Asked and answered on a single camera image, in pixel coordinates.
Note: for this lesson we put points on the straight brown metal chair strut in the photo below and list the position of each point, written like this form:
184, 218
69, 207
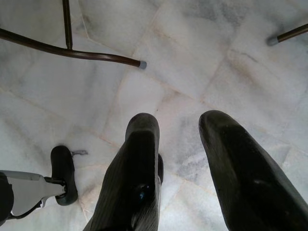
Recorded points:
67, 22

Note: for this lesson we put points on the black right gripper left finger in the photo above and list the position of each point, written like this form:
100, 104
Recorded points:
134, 168

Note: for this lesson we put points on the curved brown metal chair leg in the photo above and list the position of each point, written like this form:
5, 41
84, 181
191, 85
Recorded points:
72, 53

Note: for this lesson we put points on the black robot foot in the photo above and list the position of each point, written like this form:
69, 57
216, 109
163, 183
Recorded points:
63, 173

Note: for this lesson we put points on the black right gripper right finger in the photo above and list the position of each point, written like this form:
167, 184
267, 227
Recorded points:
245, 178

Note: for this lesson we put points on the brown chair leg grey cap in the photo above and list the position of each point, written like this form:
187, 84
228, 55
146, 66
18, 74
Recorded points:
287, 35

